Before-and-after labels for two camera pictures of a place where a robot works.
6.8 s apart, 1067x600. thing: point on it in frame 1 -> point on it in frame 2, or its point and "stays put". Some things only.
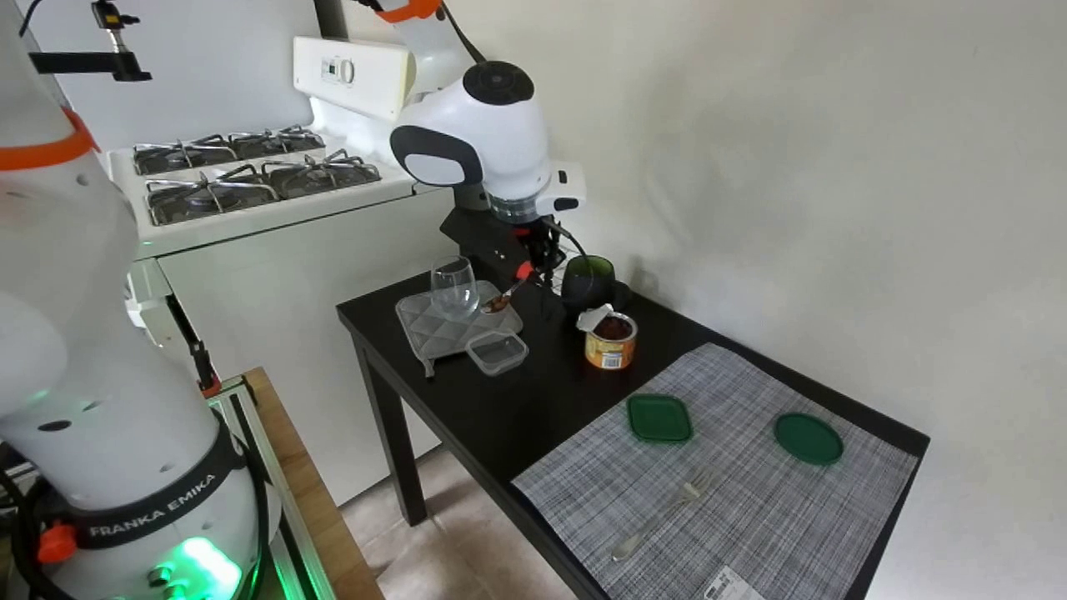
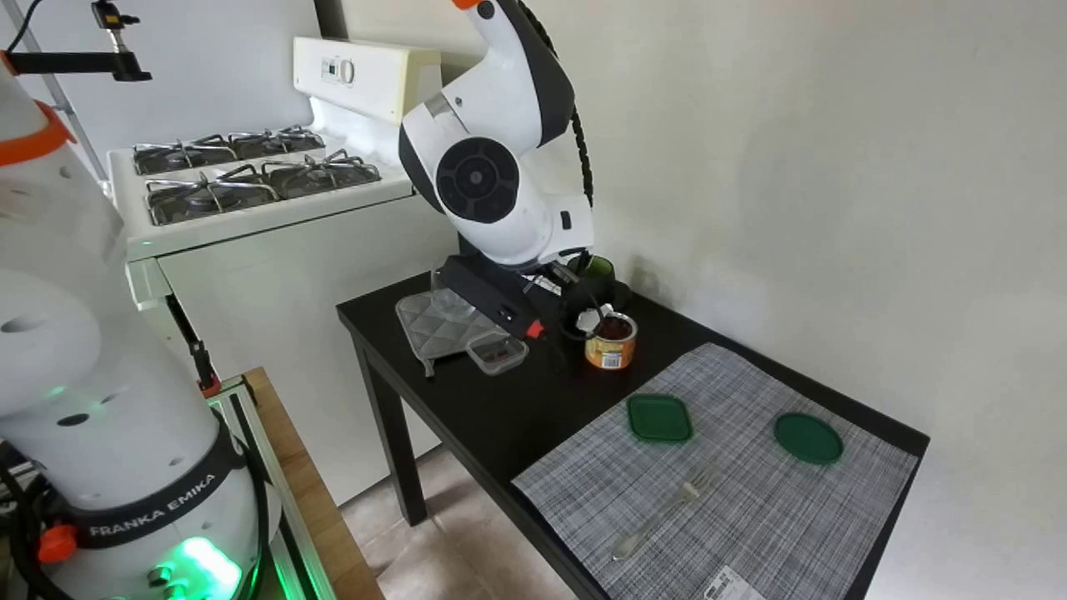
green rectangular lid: [661, 419] stays put
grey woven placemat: [725, 482] stays put
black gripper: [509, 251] -> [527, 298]
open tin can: [611, 336] stays put
